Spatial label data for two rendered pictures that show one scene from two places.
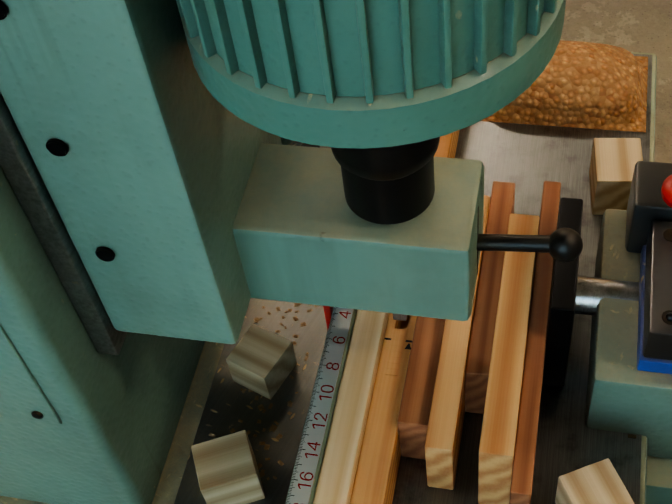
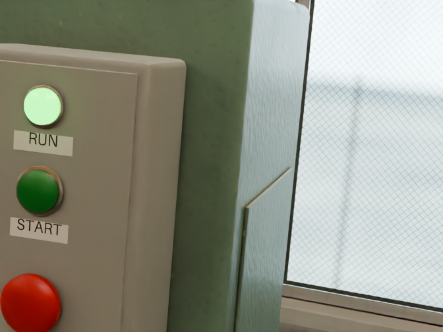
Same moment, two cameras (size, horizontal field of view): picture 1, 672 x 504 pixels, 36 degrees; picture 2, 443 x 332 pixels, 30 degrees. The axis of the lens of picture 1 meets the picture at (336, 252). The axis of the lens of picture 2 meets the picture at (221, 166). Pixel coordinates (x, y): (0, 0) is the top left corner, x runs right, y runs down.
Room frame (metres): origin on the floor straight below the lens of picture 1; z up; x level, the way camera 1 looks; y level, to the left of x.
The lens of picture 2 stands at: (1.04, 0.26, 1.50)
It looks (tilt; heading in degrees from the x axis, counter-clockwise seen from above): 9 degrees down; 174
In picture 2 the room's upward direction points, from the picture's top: 5 degrees clockwise
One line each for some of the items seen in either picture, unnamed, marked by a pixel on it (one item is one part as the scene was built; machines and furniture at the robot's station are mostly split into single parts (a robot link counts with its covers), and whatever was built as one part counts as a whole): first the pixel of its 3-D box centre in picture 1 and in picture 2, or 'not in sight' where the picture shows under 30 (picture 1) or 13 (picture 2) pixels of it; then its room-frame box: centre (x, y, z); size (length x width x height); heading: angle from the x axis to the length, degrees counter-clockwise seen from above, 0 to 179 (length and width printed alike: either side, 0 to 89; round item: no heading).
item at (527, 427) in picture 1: (535, 347); not in sight; (0.36, -0.12, 0.93); 0.24 x 0.01 x 0.06; 161
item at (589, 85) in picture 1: (562, 71); not in sight; (0.62, -0.21, 0.92); 0.14 x 0.09 x 0.04; 71
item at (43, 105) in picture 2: not in sight; (41, 106); (0.66, 0.21, 1.46); 0.02 x 0.01 x 0.02; 71
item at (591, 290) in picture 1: (608, 297); not in sight; (0.37, -0.17, 0.95); 0.09 x 0.07 x 0.09; 161
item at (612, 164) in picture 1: (616, 176); not in sight; (0.50, -0.22, 0.92); 0.04 x 0.03 x 0.04; 167
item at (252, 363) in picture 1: (261, 361); not in sight; (0.46, 0.07, 0.82); 0.04 x 0.04 x 0.03; 51
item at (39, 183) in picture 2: not in sight; (37, 191); (0.66, 0.21, 1.42); 0.02 x 0.01 x 0.02; 71
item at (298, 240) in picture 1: (362, 236); not in sight; (0.40, -0.02, 1.03); 0.14 x 0.07 x 0.09; 71
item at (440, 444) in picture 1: (460, 333); not in sight; (0.38, -0.07, 0.93); 0.20 x 0.02 x 0.06; 161
